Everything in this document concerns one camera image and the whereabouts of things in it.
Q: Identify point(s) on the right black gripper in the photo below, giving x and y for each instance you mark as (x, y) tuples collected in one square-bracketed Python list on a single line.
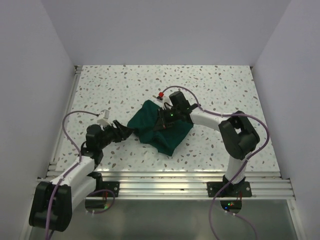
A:
[(162, 123)]

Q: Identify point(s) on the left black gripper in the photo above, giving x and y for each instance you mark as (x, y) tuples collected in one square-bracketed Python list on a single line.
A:
[(122, 131)]

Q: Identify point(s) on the green surgical cloth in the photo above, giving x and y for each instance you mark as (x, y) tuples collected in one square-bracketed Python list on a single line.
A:
[(164, 140)]

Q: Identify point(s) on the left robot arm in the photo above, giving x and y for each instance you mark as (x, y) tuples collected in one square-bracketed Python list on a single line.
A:
[(54, 201)]

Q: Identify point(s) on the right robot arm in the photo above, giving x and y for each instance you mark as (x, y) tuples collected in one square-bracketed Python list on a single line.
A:
[(238, 134)]

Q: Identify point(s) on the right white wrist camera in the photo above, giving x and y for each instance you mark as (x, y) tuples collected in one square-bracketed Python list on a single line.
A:
[(164, 101)]

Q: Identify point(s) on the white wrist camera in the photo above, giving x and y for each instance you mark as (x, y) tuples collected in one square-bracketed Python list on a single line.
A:
[(103, 118), (164, 101)]

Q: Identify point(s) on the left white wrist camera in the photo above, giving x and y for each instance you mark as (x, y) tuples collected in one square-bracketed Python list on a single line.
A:
[(103, 118)]

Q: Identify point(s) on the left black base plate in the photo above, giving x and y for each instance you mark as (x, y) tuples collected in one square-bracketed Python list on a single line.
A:
[(113, 188)]

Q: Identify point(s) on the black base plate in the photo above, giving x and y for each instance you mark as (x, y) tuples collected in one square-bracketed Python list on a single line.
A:
[(231, 191), (113, 188)]

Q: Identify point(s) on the aluminium front rail frame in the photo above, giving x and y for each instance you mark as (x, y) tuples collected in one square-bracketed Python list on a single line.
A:
[(179, 185)]

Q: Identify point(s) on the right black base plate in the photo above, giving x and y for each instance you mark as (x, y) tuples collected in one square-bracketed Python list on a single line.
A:
[(231, 191)]

